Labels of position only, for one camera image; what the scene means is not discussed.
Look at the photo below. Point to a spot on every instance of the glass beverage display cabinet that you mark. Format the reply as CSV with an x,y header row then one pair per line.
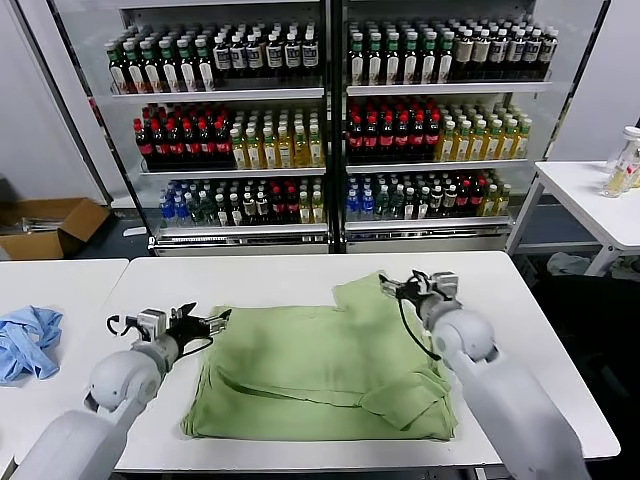
x,y
225,93
450,89

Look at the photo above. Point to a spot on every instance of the small white flat object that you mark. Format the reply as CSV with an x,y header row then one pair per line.
x,y
134,232

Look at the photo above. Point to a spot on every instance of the small blue water bottle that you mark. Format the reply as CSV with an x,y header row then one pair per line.
x,y
181,212
367,207
166,212
353,207

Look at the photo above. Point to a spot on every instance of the white side table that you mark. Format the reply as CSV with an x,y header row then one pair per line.
x,y
575,190

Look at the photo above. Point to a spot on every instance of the small red cap cola bottle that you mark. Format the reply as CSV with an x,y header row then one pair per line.
x,y
277,209
291,208
463,201
477,200

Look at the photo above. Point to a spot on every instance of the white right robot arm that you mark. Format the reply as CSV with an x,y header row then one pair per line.
x,y
500,400

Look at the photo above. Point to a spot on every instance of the crumpled light blue cloth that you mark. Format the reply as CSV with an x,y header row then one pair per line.
x,y
30,345

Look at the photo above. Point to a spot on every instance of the clear bottle white cap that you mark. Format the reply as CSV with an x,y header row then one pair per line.
x,y
632,150

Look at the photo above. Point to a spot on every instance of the large red cap cola bottle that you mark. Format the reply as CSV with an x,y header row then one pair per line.
x,y
403,140
191,146
418,139
433,138
144,147
356,140
223,146
386,140
207,146
159,147
175,147
371,140

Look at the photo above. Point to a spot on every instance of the dark bottle beige label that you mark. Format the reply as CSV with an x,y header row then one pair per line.
x,y
464,52
481,52

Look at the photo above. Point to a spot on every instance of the pale green cloth pile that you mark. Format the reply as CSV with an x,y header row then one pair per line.
x,y
625,270

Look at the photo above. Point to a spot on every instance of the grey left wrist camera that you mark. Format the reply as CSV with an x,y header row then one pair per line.
x,y
151,322

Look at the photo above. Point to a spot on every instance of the green cap white label bottle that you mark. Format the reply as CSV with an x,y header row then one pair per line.
x,y
375,62
153,75
118,75
357,62
136,75
410,62
445,62
170,74
392,62
428,62
205,73
188,74

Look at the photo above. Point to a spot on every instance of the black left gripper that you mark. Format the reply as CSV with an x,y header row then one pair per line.
x,y
187,332

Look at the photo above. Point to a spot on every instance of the small yellow tea bottle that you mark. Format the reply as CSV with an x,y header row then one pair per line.
x,y
305,210
318,209
504,201
490,202

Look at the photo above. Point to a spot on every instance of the large yellow tea bottle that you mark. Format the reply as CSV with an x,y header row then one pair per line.
x,y
255,152
448,145
285,151
463,144
239,152
523,141
270,151
508,142
478,143
301,150
493,142
316,149

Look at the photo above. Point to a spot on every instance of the white grey cloth pile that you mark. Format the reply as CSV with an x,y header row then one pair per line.
x,y
567,265

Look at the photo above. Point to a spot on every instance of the light green shirt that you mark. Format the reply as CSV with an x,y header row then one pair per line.
x,y
310,360

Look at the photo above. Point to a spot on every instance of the small dark bottle white cap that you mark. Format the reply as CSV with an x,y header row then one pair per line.
x,y
249,210
436,203
263,209
423,204
222,211
410,205
450,202
236,210

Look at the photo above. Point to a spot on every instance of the small clear green bottle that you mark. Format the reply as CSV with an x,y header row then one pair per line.
x,y
209,212
396,205
382,205
196,212

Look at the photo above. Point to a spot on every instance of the metal rods bundle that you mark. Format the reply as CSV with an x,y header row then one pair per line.
x,y
40,226

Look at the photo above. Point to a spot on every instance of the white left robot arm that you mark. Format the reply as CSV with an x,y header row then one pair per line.
x,y
120,385

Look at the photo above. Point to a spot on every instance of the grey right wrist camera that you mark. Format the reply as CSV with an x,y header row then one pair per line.
x,y
446,285

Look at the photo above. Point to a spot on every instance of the open cardboard box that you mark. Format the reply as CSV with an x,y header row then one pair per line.
x,y
30,247

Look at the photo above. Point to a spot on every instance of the black wall trim strip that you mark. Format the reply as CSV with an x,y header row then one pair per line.
x,y
62,100

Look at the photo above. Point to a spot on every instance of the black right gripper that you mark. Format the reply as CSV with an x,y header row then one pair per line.
x,y
419,296

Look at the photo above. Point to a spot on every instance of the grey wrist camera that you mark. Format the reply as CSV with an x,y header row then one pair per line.
x,y
446,285
151,322

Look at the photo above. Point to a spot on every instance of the clear bottle yellow contents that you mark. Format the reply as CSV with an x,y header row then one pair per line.
x,y
617,180

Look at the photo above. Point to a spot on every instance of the dark bottle blue label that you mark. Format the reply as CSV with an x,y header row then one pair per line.
x,y
292,55
532,51
222,59
239,58
515,52
256,57
549,51
275,56
310,54
498,52

